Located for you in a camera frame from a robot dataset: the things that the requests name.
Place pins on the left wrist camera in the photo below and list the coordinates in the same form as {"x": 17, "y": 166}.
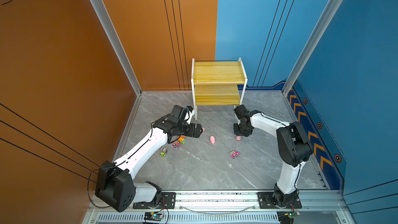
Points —
{"x": 189, "y": 114}

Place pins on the green beige toy truck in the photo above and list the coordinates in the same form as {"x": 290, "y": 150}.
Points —
{"x": 163, "y": 151}

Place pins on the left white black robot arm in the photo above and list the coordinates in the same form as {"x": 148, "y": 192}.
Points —
{"x": 115, "y": 184}

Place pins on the pink toy truck left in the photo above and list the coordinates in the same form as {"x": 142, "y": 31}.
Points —
{"x": 177, "y": 144}

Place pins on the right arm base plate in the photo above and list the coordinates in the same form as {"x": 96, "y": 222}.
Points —
{"x": 276, "y": 200}

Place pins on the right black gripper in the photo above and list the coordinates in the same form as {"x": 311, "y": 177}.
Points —
{"x": 236, "y": 132}

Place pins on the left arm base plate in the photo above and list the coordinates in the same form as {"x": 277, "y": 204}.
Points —
{"x": 164, "y": 199}

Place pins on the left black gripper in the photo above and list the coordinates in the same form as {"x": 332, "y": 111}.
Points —
{"x": 191, "y": 132}

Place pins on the orange green mixer truck toy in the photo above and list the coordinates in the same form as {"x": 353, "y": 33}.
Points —
{"x": 182, "y": 140}

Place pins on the pink toy truck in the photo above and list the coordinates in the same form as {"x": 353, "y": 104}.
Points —
{"x": 234, "y": 154}
{"x": 177, "y": 144}

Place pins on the pink toy truck right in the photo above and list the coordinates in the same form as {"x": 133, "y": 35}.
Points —
{"x": 234, "y": 154}

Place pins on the left green circuit board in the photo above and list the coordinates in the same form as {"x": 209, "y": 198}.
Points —
{"x": 153, "y": 217}

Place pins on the white frame wooden shelf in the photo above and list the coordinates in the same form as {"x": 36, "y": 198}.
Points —
{"x": 218, "y": 83}

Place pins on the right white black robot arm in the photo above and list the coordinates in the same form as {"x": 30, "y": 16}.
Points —
{"x": 294, "y": 149}

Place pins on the green circuit board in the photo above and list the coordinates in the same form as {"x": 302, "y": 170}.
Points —
{"x": 287, "y": 217}
{"x": 153, "y": 217}

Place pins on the aluminium front rail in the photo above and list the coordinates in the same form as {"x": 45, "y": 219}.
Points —
{"x": 252, "y": 200}

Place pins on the right green circuit board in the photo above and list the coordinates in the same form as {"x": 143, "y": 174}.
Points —
{"x": 287, "y": 217}

